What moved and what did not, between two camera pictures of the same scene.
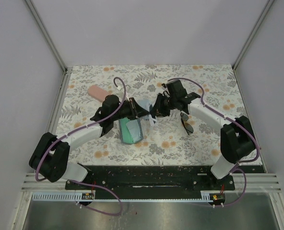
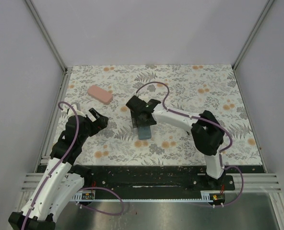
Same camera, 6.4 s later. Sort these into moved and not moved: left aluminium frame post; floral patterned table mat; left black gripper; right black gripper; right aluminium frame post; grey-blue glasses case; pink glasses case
Moved: grey-blue glasses case; left black gripper; right black gripper
Not moved: left aluminium frame post; right aluminium frame post; floral patterned table mat; pink glasses case
